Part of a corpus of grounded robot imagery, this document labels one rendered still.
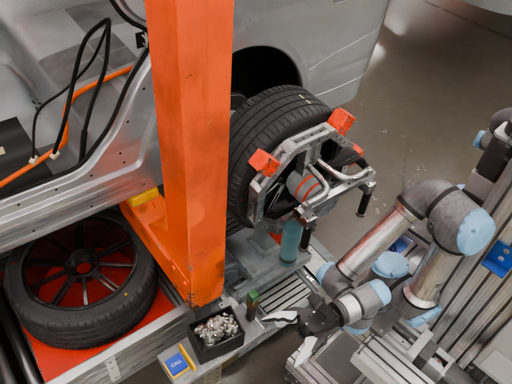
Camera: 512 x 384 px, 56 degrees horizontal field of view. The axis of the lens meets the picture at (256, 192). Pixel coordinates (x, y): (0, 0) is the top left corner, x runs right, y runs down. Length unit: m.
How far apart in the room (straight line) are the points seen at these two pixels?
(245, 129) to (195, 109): 0.67
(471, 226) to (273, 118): 0.93
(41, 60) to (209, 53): 1.53
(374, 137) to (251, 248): 1.61
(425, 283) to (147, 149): 1.20
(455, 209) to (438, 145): 2.65
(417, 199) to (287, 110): 0.78
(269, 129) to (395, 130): 2.18
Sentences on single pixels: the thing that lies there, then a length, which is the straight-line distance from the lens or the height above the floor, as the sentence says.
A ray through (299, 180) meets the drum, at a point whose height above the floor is 0.91.
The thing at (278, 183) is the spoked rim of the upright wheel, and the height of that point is 0.81.
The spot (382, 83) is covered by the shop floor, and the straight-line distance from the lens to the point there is 4.50.
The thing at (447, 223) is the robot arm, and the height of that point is 1.42.
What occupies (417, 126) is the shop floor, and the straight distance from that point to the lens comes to 4.11.
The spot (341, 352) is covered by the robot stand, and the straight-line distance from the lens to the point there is 2.43.
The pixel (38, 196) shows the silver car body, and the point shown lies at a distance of 2.02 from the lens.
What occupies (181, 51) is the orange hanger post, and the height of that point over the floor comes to 1.74.
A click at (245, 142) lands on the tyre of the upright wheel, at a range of 1.93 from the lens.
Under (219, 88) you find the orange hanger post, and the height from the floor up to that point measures 1.60.
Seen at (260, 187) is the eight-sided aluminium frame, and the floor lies 0.98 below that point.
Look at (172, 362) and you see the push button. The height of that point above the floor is 0.48.
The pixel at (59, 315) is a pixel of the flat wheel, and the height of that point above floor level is 0.51.
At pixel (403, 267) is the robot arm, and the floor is 1.05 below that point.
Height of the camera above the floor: 2.35
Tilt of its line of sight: 47 degrees down
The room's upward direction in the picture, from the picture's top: 6 degrees clockwise
